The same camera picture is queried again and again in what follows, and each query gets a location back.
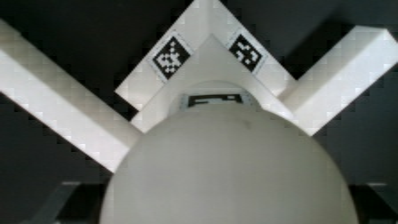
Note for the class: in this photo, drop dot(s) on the white right fence wall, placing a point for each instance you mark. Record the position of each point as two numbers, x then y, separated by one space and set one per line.
341 75

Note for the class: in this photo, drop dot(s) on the white fence wall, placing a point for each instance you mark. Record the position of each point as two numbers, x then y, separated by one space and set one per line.
58 101
341 75

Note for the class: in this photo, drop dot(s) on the white lamp base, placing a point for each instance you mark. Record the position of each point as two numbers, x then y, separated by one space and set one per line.
206 61

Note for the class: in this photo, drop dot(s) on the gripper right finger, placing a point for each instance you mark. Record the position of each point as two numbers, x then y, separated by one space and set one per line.
375 200

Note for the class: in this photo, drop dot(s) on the white front fence wall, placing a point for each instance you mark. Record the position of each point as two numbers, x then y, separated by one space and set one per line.
58 101

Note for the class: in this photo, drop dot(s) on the white lamp bulb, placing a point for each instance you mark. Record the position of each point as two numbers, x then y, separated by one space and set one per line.
227 168

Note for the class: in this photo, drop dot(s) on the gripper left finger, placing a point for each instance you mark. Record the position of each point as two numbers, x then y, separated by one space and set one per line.
71 206

